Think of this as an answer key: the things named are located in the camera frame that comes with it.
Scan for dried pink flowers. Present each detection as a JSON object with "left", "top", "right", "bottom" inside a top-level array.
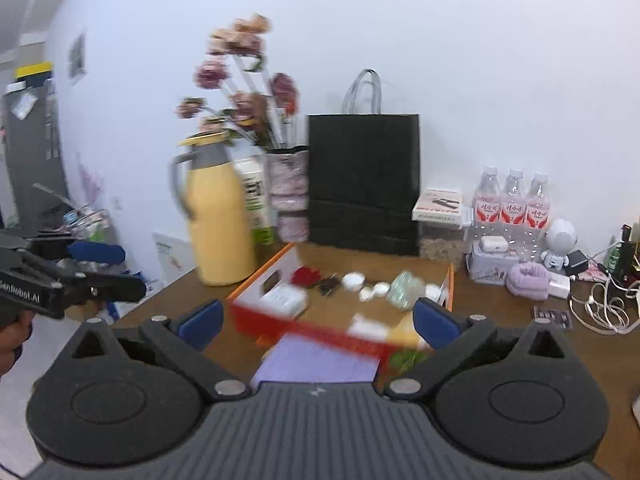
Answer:
[{"left": 175, "top": 13, "right": 299, "bottom": 152}]

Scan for white round robot toy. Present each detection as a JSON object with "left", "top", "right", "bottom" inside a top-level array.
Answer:
[{"left": 540, "top": 219, "right": 577, "bottom": 273}]

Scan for iridescent crumpled wrapper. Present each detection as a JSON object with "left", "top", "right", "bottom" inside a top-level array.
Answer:
[{"left": 385, "top": 271, "right": 426, "bottom": 311}]

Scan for black paper bag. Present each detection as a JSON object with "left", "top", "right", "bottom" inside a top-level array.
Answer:
[{"left": 308, "top": 68, "right": 421, "bottom": 256}]

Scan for water bottle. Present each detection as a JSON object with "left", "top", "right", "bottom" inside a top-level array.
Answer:
[
  {"left": 473, "top": 166, "right": 501, "bottom": 240},
  {"left": 524, "top": 174, "right": 551, "bottom": 243},
  {"left": 500, "top": 169, "right": 526, "bottom": 244}
]

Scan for water bottle middle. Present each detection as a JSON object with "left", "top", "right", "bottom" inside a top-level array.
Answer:
[{"left": 500, "top": 169, "right": 526, "bottom": 244}]

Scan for purple knitted pouch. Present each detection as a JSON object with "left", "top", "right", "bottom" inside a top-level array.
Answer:
[{"left": 250, "top": 334, "right": 380, "bottom": 389}]

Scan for yellow white plush toy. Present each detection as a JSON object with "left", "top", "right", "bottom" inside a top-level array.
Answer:
[{"left": 344, "top": 312, "right": 431, "bottom": 356}]

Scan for purple flower vase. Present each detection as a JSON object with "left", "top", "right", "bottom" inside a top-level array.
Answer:
[{"left": 267, "top": 145, "right": 309, "bottom": 243}]

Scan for purple tin box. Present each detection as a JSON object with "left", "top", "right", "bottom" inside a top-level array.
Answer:
[{"left": 466, "top": 247, "right": 520, "bottom": 286}]

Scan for person left hand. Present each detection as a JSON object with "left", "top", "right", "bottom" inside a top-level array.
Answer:
[{"left": 0, "top": 311, "right": 35, "bottom": 376}]

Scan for water bottle right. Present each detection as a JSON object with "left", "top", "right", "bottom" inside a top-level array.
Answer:
[{"left": 524, "top": 174, "right": 551, "bottom": 243}]

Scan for yellow thermos jug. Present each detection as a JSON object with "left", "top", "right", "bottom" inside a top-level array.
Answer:
[{"left": 169, "top": 132, "right": 257, "bottom": 286}]

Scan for milk carton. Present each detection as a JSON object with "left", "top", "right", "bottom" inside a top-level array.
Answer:
[{"left": 233, "top": 157, "right": 274, "bottom": 246}]

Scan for white earbuds case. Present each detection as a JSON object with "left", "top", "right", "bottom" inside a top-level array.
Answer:
[{"left": 478, "top": 235, "right": 509, "bottom": 254}]

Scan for water bottle left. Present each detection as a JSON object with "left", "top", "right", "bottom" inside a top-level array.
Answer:
[{"left": 473, "top": 166, "right": 501, "bottom": 240}]

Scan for purple scrunchie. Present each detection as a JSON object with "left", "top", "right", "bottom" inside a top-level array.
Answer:
[{"left": 506, "top": 262, "right": 551, "bottom": 301}]

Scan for red orange cardboard box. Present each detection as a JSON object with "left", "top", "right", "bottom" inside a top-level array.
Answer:
[{"left": 227, "top": 243, "right": 454, "bottom": 365}]

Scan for white tissue pack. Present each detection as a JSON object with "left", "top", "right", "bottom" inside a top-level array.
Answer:
[{"left": 257, "top": 282, "right": 308, "bottom": 318}]

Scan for red fabric rose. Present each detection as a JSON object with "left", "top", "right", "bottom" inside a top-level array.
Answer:
[{"left": 290, "top": 266, "right": 322, "bottom": 289}]

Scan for flat white book box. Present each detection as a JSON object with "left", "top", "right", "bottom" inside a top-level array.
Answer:
[{"left": 412, "top": 188, "right": 463, "bottom": 226}]

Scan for white bottle cap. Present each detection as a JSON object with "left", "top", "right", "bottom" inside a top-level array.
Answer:
[{"left": 372, "top": 282, "right": 390, "bottom": 297}]

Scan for clear plastic container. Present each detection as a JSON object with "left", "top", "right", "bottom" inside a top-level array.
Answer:
[{"left": 418, "top": 211, "right": 472, "bottom": 268}]

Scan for white round lid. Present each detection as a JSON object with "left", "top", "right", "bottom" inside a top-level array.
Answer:
[{"left": 341, "top": 272, "right": 366, "bottom": 292}]

